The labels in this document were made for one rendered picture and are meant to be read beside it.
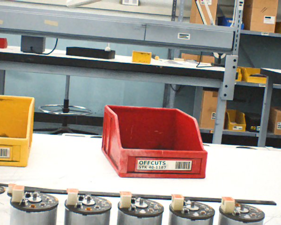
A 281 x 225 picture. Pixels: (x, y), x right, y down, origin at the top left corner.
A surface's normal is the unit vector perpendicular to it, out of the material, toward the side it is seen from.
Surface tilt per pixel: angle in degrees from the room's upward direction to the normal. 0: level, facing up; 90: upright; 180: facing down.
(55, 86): 90
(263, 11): 88
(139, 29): 90
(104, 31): 90
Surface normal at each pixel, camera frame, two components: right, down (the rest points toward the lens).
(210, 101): 0.11, 0.18
